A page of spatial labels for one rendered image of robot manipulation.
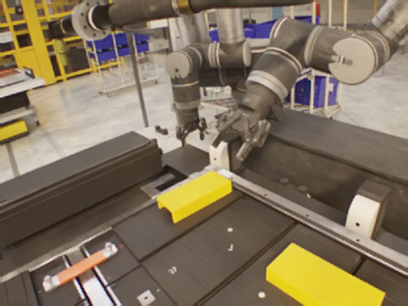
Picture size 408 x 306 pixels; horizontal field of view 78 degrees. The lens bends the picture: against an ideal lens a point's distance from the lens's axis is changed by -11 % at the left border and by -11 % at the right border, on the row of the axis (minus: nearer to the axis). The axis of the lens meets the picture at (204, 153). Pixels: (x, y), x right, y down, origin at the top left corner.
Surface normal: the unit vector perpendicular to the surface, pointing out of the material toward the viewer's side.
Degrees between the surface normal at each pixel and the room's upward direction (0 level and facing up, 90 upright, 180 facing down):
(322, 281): 0
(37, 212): 90
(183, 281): 0
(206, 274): 0
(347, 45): 84
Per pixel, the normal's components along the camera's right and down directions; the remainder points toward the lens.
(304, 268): -0.11, -0.88
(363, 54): -0.61, 0.36
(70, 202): 0.64, 0.29
